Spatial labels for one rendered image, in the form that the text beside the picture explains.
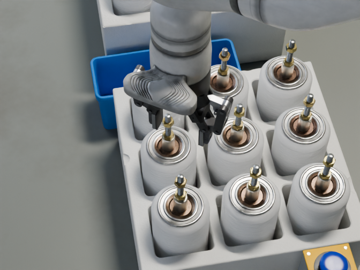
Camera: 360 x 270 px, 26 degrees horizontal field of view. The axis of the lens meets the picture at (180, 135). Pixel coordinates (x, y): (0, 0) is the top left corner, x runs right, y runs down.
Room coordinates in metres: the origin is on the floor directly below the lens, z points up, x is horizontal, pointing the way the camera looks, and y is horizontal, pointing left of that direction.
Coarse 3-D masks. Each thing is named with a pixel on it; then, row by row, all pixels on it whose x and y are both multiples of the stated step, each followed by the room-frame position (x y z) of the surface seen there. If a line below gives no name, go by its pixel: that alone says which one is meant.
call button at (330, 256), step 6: (330, 252) 0.49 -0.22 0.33; (336, 252) 0.49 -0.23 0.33; (324, 258) 0.48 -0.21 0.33; (330, 258) 0.48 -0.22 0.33; (336, 258) 0.48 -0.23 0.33; (342, 258) 0.48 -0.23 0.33; (324, 264) 0.47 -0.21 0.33; (330, 264) 0.47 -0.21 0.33; (336, 264) 0.47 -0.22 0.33; (342, 264) 0.47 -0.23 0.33
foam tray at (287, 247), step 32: (128, 96) 0.88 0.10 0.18; (256, 96) 0.92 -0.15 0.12; (320, 96) 0.88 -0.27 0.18; (128, 128) 0.81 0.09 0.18; (192, 128) 0.81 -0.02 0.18; (128, 160) 0.74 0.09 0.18; (128, 192) 0.70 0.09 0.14; (288, 192) 0.69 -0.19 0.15; (352, 192) 0.68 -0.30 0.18; (288, 224) 0.61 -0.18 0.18; (352, 224) 0.61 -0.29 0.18; (192, 256) 0.55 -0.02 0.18; (224, 256) 0.55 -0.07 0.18; (256, 256) 0.55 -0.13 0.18; (288, 256) 0.56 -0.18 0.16
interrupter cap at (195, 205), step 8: (168, 192) 0.63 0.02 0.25; (192, 192) 0.63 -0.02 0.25; (160, 200) 0.62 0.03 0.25; (168, 200) 0.62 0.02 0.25; (192, 200) 0.62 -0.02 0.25; (200, 200) 0.62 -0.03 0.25; (160, 208) 0.60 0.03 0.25; (168, 208) 0.60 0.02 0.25; (192, 208) 0.60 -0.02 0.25; (200, 208) 0.60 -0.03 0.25; (160, 216) 0.59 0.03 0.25; (168, 216) 0.59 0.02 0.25; (176, 216) 0.59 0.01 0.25; (184, 216) 0.59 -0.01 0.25; (192, 216) 0.59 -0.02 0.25; (200, 216) 0.59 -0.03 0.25; (176, 224) 0.57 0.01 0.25; (184, 224) 0.57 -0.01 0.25
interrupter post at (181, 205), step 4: (176, 200) 0.60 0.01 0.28; (180, 200) 0.60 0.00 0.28; (184, 200) 0.60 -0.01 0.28; (176, 204) 0.60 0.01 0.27; (180, 204) 0.60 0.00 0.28; (184, 204) 0.60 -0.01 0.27; (176, 208) 0.60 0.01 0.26; (180, 208) 0.60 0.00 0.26; (184, 208) 0.60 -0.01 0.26; (180, 212) 0.60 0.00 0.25
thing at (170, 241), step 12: (156, 204) 0.61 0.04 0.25; (204, 204) 0.61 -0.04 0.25; (156, 216) 0.59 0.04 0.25; (204, 216) 0.59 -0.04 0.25; (156, 228) 0.58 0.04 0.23; (168, 228) 0.57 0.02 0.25; (180, 228) 0.57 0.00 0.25; (192, 228) 0.57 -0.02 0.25; (204, 228) 0.58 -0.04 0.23; (156, 240) 0.58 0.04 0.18; (168, 240) 0.56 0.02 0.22; (180, 240) 0.56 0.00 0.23; (192, 240) 0.56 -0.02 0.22; (204, 240) 0.58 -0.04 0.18; (156, 252) 0.58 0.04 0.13; (168, 252) 0.57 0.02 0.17; (180, 252) 0.56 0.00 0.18; (192, 252) 0.57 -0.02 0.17
